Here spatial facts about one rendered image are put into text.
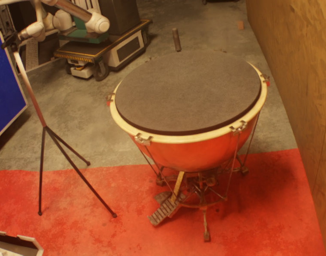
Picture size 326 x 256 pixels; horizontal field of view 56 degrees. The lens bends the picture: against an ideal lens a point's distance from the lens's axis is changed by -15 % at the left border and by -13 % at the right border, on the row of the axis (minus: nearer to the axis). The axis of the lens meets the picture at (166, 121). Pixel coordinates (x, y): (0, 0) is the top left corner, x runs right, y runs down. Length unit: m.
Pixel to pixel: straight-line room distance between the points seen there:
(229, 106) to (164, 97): 0.28
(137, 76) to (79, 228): 1.01
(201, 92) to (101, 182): 1.13
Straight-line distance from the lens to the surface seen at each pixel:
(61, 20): 3.57
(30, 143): 3.01
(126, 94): 1.57
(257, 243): 1.88
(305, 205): 2.05
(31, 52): 4.71
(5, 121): 3.05
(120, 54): 3.45
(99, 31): 3.00
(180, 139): 1.30
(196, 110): 1.38
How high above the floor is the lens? 1.62
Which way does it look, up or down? 37 degrees down
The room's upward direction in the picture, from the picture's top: 12 degrees counter-clockwise
